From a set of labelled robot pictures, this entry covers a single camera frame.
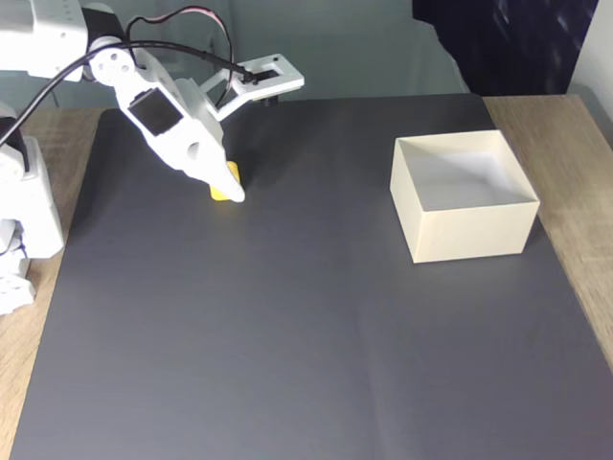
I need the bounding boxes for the yellow cube block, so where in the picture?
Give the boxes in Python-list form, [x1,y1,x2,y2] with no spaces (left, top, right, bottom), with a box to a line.
[209,161,240,202]

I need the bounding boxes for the cream open cardboard box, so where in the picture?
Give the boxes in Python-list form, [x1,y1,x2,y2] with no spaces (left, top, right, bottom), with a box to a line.
[388,128,541,265]

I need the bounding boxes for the grey-green panelled door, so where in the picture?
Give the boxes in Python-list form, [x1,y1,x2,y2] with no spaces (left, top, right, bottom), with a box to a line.
[21,0,226,107]

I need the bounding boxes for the dark grey table mat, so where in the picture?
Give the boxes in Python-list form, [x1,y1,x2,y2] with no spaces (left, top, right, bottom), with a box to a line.
[9,93,613,460]

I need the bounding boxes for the black cloth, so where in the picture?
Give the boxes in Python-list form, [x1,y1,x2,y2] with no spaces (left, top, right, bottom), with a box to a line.
[411,0,600,97]

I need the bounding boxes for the thin red black servo wire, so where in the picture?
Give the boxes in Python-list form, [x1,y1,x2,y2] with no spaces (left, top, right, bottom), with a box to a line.
[125,5,248,110]

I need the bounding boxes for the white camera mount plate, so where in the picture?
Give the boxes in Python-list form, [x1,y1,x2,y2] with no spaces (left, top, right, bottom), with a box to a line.
[198,54,307,124]

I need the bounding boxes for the thick black cable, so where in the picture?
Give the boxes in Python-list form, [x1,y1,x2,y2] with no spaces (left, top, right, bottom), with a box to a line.
[0,40,258,148]

